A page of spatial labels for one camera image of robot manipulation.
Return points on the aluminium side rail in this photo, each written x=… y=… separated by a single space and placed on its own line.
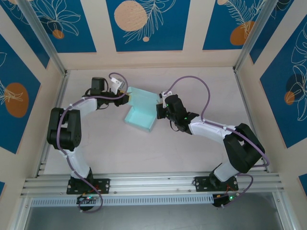
x=54 y=95
x=250 y=115

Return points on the right black controller board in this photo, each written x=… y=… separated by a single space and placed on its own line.
x=223 y=200

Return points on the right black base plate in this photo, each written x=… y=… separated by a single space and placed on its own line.
x=201 y=183

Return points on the black controller board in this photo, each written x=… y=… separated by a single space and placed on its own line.
x=223 y=200
x=87 y=198

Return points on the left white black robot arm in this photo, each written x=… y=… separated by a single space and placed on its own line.
x=87 y=105

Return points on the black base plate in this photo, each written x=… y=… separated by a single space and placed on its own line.
x=201 y=183
x=104 y=185

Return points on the left black controller board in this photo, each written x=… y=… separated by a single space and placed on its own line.
x=87 y=198

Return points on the aluminium cross rail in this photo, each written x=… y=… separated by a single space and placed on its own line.
x=153 y=184

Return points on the grey metal sheet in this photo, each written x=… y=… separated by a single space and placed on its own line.
x=153 y=218

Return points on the blue floral wall panel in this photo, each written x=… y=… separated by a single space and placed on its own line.
x=275 y=95
x=168 y=36
x=14 y=72
x=79 y=40
x=24 y=28
x=220 y=14
x=283 y=21

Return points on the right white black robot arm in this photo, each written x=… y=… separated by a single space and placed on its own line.
x=208 y=129

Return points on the aluminium corner post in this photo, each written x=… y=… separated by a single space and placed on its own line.
x=251 y=36
x=45 y=40

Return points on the light blue paper box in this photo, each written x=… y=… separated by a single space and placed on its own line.
x=141 y=117

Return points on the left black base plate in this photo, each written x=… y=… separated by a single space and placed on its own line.
x=104 y=185

